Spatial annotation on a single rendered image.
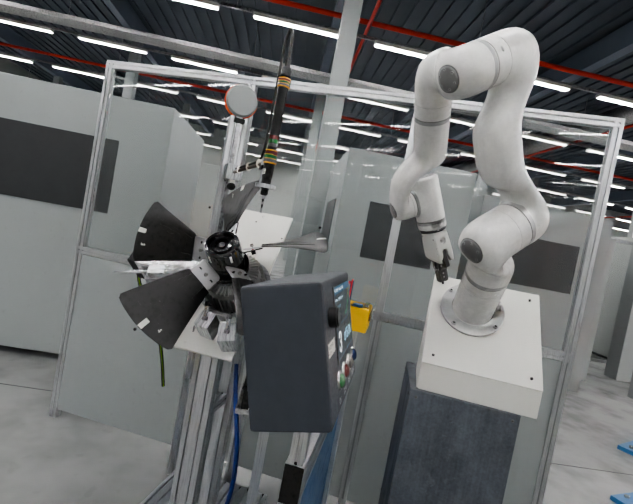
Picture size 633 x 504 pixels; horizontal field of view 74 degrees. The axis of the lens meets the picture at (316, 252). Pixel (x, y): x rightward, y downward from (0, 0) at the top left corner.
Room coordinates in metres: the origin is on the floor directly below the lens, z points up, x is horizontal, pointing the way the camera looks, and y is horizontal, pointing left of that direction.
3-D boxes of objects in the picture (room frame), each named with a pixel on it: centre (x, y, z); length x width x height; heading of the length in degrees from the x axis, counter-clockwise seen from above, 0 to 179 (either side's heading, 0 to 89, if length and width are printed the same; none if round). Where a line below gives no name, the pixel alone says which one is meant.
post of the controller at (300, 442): (0.82, -0.04, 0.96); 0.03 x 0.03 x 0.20; 79
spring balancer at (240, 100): (2.07, 0.50, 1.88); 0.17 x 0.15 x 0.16; 79
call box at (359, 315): (1.62, -0.20, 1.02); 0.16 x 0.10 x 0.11; 169
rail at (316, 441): (1.24, -0.13, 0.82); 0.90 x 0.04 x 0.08; 169
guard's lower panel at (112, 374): (2.11, 0.06, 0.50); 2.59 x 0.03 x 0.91; 79
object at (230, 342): (1.41, 0.24, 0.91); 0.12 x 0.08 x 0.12; 169
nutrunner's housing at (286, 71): (1.41, 0.21, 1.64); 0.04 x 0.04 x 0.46
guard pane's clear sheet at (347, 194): (2.11, 0.06, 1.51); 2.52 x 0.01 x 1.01; 79
